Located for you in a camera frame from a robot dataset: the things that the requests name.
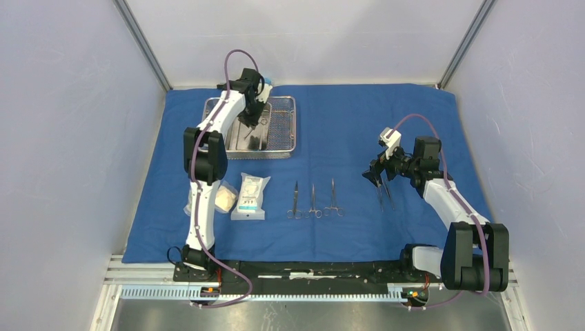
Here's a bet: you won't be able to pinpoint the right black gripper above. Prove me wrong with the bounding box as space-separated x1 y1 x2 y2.
361 141 419 188

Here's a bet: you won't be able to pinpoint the steel toothed tissue forceps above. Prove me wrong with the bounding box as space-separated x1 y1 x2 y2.
382 180 396 211

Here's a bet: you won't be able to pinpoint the metal mesh tray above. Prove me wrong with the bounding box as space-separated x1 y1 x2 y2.
224 96 297 160

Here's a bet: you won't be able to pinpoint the steel hemostat forceps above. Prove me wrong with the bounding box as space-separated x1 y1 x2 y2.
323 178 345 217

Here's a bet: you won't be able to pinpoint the blue surgical wrap cloth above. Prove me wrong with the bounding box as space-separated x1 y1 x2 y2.
122 84 491 263

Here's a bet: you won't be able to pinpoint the steel ring-handled forceps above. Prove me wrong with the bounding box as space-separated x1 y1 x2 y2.
304 184 323 218

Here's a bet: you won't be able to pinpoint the beige gauze packet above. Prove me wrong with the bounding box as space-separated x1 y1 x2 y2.
215 181 239 214

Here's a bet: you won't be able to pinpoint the steel surgical scissors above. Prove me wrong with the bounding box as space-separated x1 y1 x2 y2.
286 181 303 219

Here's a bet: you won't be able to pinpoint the white sterile packet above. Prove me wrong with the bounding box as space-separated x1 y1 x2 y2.
230 172 271 221

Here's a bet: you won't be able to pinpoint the green sterile packet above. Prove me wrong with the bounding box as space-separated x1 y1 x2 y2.
183 190 192 216

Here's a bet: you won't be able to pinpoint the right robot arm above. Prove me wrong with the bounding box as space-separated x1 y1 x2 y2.
362 131 509 293

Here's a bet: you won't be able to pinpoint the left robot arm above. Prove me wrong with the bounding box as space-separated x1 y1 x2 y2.
181 68 271 281

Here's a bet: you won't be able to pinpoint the steel needle holder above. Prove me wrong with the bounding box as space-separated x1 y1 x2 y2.
244 117 270 141

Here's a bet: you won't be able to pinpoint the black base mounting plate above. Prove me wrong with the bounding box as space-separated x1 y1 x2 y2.
172 260 441 296

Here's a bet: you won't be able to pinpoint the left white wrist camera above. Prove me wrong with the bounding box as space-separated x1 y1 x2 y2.
256 82 273 103

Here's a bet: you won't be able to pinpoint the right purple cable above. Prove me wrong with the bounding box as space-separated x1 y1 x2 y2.
390 113 490 312

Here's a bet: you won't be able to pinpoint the slotted cable duct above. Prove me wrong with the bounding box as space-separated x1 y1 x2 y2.
119 285 428 303

